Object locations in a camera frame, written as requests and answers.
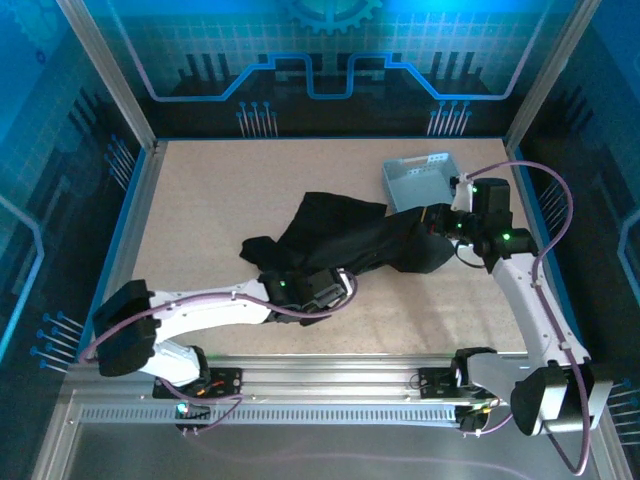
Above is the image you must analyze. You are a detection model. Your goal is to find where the black t-shirt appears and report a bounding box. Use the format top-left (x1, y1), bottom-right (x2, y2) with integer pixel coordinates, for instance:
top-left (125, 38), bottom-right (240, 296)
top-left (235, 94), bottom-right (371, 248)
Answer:
top-left (239, 191), bottom-right (457, 284)

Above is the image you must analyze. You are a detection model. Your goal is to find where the grey perforated plastic basket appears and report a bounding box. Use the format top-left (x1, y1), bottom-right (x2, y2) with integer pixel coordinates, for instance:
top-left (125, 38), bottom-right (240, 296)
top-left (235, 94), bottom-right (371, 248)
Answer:
top-left (382, 152), bottom-right (461, 214)

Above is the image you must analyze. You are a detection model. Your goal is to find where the grey sheet metal panel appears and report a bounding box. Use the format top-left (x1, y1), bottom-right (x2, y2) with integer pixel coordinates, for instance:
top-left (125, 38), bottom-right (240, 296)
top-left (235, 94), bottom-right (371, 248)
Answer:
top-left (62, 422), bottom-right (604, 480)

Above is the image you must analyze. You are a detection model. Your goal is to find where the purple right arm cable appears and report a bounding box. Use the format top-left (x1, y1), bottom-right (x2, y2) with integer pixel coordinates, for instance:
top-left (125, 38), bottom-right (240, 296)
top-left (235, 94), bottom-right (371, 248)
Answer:
top-left (459, 160), bottom-right (591, 475)

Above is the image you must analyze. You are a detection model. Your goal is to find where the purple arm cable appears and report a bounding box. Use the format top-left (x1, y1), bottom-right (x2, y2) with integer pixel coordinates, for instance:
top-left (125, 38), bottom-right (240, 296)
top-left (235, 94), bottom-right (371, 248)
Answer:
top-left (459, 160), bottom-right (591, 475)
top-left (77, 272), bottom-right (359, 436)

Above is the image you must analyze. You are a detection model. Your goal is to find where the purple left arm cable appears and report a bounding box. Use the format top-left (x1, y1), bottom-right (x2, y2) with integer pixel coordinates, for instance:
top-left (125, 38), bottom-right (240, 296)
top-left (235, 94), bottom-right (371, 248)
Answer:
top-left (77, 272), bottom-right (359, 436)

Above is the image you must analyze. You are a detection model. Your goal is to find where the aluminium front rail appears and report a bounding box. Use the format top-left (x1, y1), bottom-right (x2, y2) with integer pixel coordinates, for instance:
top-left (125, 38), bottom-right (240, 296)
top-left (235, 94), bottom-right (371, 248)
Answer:
top-left (64, 352), bottom-right (599, 404)

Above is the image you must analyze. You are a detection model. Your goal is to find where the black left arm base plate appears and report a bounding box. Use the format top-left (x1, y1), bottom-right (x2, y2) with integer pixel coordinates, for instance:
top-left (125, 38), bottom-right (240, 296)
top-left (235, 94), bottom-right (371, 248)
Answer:
top-left (152, 367), bottom-right (245, 401)

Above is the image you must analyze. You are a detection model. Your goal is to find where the slotted grey cable duct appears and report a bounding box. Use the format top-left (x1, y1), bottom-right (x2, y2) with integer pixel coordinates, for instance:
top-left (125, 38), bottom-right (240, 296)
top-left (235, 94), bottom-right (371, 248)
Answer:
top-left (79, 403), bottom-right (459, 426)

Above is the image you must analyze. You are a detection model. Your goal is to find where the aluminium frame post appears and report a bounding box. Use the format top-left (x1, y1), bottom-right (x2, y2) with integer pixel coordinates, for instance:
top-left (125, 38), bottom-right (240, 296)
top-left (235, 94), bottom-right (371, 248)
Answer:
top-left (504, 0), bottom-right (604, 151)
top-left (56, 0), bottom-right (160, 151)

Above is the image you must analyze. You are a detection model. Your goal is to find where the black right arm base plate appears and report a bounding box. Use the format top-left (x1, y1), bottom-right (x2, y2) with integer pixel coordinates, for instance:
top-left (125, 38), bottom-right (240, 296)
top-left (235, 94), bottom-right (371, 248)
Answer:
top-left (417, 367), bottom-right (509, 401)

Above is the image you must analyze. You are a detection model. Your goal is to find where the black cable connector block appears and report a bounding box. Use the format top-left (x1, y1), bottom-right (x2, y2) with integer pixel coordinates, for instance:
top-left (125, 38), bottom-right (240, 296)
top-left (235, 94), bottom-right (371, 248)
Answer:
top-left (457, 405), bottom-right (489, 434)
top-left (174, 399), bottom-right (211, 420)

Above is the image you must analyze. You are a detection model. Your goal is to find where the aluminium table side rail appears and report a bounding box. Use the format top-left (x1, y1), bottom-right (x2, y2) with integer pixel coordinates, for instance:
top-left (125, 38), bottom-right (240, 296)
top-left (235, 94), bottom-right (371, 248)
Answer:
top-left (82, 142), bottom-right (161, 361)

